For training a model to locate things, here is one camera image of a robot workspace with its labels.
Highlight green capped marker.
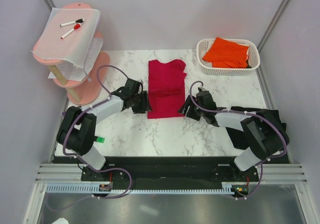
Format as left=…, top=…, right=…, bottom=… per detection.
left=94, top=136, right=105, bottom=143

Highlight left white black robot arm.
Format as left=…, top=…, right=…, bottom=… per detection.
left=56, top=78, right=151, bottom=181

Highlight red capped whiteboard marker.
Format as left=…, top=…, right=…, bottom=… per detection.
left=60, top=23, right=82, bottom=40

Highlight white plastic basket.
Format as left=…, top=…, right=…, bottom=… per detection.
left=196, top=37, right=261, bottom=76

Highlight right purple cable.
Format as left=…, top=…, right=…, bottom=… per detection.
left=188, top=80, right=288, bottom=201

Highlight white mesh cloth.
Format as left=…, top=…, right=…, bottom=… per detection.
left=32, top=8, right=101, bottom=61

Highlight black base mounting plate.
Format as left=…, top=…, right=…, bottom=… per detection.
left=81, top=156, right=259, bottom=189

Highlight black t shirt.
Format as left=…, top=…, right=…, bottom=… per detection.
left=226, top=106, right=287, bottom=150

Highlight crumpled white paper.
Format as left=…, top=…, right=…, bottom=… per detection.
left=51, top=217, right=69, bottom=224

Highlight aluminium frame rail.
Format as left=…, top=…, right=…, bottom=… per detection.
left=35, top=163, right=307, bottom=185

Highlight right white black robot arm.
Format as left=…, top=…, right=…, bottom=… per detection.
left=178, top=89, right=290, bottom=181

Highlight purple cable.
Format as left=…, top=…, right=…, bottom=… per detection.
left=44, top=64, right=133, bottom=212
left=188, top=80, right=288, bottom=201

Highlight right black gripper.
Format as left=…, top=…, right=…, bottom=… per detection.
left=177, top=95, right=206, bottom=121

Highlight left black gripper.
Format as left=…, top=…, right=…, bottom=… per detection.
left=131, top=90, right=153, bottom=114

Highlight white slotted cable duct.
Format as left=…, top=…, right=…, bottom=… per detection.
left=45, top=183, right=235, bottom=195

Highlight white paper sheets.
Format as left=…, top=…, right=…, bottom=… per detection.
left=57, top=37, right=104, bottom=82

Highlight orange t shirt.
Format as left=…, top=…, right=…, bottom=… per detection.
left=202, top=37, right=249, bottom=69

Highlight black capped whiteboard marker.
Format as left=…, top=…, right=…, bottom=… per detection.
left=60, top=18, right=85, bottom=27

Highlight red t shirt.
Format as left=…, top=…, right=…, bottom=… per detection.
left=147, top=59, right=187, bottom=119

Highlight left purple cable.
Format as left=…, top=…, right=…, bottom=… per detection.
left=44, top=64, right=133, bottom=212

